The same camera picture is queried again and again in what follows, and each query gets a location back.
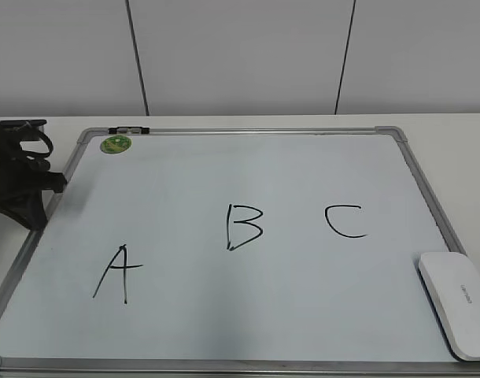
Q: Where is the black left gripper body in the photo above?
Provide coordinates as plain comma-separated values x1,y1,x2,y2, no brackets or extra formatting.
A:
0,120,42,199

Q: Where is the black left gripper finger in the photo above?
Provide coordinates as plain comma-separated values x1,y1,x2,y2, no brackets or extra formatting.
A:
35,172,66,193
0,191,48,231

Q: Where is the white rectangular board eraser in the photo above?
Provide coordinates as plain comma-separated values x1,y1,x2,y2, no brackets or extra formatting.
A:
418,252,480,361

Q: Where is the round green magnet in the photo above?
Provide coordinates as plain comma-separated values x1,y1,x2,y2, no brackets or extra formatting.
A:
100,135,132,154

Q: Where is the black and silver hanger clip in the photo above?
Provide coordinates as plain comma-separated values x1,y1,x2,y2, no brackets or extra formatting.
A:
108,126,150,135

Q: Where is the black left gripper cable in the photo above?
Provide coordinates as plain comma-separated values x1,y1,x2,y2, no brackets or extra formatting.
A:
17,128,54,174

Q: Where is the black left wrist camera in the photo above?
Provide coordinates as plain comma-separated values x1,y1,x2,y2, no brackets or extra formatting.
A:
0,119,47,141

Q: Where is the white board with grey frame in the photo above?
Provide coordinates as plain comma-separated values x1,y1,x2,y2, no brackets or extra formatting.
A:
0,127,480,377

